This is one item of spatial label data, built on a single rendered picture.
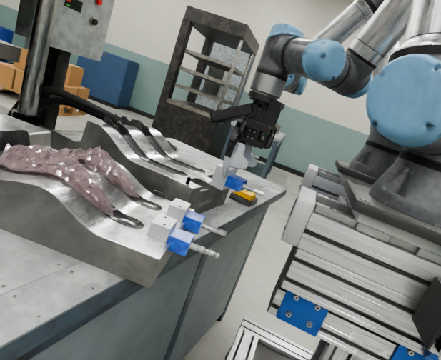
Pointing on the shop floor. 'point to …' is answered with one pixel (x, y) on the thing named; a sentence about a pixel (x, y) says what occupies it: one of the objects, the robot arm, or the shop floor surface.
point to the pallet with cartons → (7, 83)
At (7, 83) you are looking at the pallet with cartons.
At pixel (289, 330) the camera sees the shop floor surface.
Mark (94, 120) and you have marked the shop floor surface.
